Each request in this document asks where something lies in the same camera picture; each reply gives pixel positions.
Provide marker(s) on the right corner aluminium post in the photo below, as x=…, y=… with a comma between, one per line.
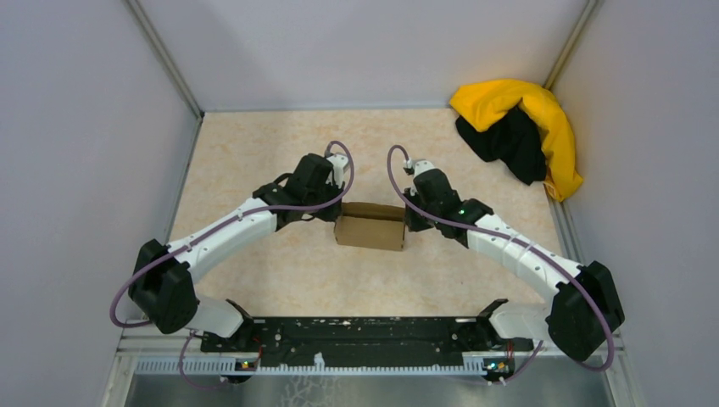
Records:
x=589, y=10

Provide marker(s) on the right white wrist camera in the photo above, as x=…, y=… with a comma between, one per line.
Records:
x=416, y=167

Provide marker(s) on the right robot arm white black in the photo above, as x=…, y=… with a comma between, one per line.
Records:
x=580, y=308

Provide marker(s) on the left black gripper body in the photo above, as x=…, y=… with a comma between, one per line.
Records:
x=330, y=192

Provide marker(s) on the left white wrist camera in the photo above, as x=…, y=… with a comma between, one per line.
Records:
x=340, y=167

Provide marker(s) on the black cloth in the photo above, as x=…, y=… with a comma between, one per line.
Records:
x=514, y=139

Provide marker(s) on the aluminium front rail frame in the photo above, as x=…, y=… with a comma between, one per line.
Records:
x=153, y=369

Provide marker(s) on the brown cardboard box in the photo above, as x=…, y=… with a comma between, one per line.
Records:
x=371, y=225

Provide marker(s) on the yellow cloth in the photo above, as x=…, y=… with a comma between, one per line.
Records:
x=485, y=103

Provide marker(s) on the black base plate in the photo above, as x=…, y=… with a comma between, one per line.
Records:
x=385, y=342

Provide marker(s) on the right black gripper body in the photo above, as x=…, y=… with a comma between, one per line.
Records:
x=415, y=221

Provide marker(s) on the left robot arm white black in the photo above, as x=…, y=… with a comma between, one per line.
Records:
x=163, y=282

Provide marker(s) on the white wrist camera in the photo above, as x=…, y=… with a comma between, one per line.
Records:
x=340, y=167
x=416, y=167

